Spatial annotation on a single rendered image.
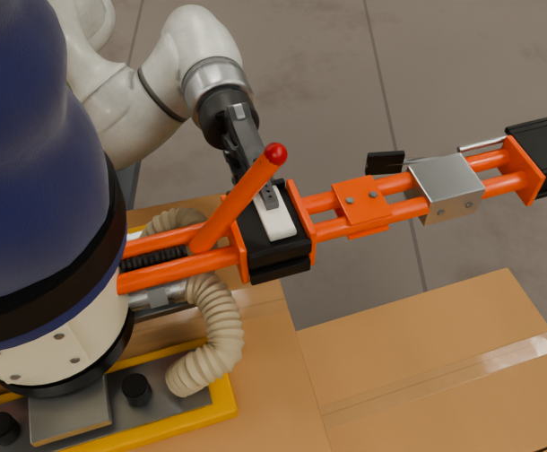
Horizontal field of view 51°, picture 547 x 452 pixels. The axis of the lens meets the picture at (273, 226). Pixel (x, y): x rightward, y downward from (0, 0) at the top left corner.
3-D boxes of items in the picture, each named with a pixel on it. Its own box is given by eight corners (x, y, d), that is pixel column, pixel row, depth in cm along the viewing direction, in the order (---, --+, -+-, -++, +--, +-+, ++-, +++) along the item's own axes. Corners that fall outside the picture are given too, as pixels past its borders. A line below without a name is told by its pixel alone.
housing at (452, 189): (424, 230, 67) (432, 204, 64) (399, 187, 71) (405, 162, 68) (478, 215, 69) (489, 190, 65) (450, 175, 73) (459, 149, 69)
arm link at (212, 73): (247, 104, 84) (258, 130, 81) (185, 117, 82) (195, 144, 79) (244, 50, 77) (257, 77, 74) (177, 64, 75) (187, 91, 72)
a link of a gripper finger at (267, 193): (264, 175, 66) (264, 156, 63) (279, 207, 63) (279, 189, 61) (252, 178, 66) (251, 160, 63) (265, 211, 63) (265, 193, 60)
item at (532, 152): (525, 207, 69) (541, 178, 65) (493, 164, 73) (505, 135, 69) (586, 190, 70) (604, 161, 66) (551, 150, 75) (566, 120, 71)
